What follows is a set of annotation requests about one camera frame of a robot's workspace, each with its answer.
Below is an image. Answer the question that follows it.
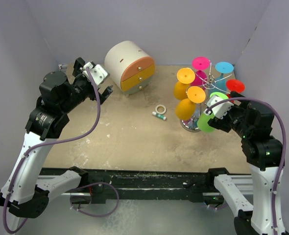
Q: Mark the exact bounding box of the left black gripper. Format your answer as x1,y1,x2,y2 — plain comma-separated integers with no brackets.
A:
61,58,112,114

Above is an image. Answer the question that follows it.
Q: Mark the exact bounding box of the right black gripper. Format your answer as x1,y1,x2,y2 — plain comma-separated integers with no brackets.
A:
208,89,252,137

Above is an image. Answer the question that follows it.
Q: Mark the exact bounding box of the red plastic wine glass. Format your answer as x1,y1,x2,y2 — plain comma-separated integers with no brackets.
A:
226,79,245,97

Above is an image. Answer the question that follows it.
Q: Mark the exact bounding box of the green plastic wine glass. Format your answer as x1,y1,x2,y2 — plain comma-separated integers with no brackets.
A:
197,92,228,133

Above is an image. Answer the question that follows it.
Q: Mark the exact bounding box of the blue plastic wine glass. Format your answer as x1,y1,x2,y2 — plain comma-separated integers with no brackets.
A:
209,62,234,94

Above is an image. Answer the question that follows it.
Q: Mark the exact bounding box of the orange wine glass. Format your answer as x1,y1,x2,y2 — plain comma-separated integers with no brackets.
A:
173,68,195,100
175,86,206,120

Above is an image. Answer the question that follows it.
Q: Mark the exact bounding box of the pink plastic wine glass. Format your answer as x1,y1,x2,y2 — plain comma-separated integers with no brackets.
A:
191,56,210,86

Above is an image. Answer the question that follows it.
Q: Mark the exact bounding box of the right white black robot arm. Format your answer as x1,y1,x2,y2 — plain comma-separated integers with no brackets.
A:
204,92,287,235

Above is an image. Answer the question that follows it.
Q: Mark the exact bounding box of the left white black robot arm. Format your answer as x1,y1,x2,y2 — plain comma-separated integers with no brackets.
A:
0,58,113,218

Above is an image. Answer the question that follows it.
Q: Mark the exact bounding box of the chrome wine glass rack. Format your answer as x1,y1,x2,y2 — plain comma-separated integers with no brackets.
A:
180,62,232,132

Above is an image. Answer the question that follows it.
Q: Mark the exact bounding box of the round white drawer cabinet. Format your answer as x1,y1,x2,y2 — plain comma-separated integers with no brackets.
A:
104,41,155,95

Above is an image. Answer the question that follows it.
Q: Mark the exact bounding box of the white tape roll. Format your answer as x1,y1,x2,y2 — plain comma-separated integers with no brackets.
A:
155,104,167,115

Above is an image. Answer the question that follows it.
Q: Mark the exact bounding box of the small green white tube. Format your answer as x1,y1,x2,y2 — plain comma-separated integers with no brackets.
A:
152,111,167,120

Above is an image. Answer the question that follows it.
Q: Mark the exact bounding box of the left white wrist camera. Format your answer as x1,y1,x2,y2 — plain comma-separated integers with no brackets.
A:
82,62,110,88

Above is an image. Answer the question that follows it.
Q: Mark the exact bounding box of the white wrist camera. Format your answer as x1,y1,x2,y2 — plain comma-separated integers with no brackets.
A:
203,92,234,119
82,62,110,88

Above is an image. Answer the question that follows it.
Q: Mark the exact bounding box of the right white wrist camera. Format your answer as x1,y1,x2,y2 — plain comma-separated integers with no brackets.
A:
203,92,234,119

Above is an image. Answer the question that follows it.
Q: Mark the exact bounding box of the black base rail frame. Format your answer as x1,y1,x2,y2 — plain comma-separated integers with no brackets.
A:
38,167,233,205

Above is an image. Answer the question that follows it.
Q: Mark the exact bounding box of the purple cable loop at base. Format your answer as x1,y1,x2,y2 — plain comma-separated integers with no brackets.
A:
70,180,121,217

